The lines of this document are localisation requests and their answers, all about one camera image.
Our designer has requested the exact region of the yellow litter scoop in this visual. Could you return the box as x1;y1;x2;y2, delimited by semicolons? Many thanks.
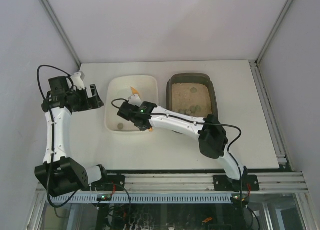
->
130;86;153;132

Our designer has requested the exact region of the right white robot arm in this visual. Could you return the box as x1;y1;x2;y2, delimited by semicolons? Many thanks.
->
117;99;248;192

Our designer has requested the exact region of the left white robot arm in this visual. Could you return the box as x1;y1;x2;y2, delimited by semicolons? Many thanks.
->
34;72;104;197

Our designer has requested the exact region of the dark brown litter box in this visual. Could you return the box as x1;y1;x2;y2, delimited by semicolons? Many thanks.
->
166;73;219;117

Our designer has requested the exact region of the white plastic tray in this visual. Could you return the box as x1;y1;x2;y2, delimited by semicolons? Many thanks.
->
104;75;159;133

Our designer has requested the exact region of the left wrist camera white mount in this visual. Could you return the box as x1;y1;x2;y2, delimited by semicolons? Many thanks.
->
71;71;85;90

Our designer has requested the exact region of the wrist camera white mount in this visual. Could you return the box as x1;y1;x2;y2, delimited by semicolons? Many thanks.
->
128;94;142;105
71;71;85;90

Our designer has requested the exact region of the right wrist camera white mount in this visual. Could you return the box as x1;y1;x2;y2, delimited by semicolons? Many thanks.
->
128;94;142;105

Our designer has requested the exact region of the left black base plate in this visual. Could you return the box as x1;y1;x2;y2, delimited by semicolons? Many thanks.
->
81;172;126;191

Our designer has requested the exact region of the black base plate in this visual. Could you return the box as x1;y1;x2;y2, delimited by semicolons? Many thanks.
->
213;175;260;192
81;172;126;191

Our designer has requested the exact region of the grey slotted cable duct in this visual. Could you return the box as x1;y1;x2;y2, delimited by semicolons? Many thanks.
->
46;193;232;204

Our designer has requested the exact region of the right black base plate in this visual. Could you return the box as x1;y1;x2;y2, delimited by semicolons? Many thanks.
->
213;175;260;192

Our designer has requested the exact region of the right aluminium side rail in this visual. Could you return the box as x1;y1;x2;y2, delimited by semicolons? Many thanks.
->
248;60;294;172

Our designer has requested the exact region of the aluminium front rail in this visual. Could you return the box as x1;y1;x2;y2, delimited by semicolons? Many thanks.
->
36;171;309;193

